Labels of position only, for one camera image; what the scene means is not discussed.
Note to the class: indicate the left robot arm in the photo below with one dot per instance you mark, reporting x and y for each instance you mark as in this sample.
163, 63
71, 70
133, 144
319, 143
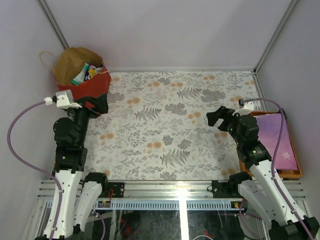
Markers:
74, 195

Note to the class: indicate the floral table mat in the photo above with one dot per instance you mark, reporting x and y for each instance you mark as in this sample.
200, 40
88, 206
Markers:
157, 128

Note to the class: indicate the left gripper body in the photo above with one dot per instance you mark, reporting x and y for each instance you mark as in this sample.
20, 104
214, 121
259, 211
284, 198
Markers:
89, 107

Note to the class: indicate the aluminium rail frame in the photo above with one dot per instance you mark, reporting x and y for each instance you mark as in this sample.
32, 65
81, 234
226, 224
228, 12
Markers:
148, 195

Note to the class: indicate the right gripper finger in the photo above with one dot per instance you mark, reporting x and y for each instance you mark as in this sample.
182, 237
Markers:
224, 113
213, 117

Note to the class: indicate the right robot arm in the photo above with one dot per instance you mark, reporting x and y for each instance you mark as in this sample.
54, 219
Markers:
262, 187

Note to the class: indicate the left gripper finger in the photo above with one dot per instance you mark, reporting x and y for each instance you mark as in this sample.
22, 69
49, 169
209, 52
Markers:
101, 104
89, 102

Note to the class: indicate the red paper bag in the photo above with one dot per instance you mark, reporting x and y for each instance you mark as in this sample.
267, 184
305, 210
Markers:
69, 65

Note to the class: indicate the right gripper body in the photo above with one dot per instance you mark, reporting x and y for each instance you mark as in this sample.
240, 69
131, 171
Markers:
230, 125

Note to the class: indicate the purple snack packet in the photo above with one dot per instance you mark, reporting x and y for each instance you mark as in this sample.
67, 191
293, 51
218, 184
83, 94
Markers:
91, 66

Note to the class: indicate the yellow snack packet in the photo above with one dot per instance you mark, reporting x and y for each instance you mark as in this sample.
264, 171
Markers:
92, 73

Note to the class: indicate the wooden tray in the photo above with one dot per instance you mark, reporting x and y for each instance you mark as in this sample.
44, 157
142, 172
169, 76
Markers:
285, 174

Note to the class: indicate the purple folded cloth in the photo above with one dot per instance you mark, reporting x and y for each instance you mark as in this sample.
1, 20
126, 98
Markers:
269, 130

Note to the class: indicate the green white snack packet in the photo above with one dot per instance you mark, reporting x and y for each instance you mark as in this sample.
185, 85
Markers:
80, 77

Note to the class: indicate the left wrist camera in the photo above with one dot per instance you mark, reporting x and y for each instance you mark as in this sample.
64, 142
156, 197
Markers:
63, 100

